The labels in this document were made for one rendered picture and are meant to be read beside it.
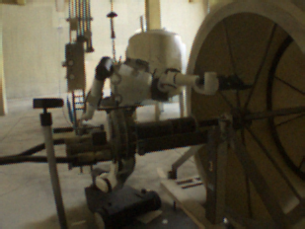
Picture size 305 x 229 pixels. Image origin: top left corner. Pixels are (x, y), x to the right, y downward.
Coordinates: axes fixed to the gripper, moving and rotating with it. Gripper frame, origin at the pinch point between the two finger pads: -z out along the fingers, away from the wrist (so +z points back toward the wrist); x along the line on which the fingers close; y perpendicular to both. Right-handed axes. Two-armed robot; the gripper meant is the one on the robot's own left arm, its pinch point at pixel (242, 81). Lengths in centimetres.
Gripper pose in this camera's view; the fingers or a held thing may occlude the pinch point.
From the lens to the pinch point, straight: 164.8
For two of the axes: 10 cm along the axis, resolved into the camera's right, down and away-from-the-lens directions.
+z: -9.5, 1.0, -3.1
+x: -3.0, -6.3, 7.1
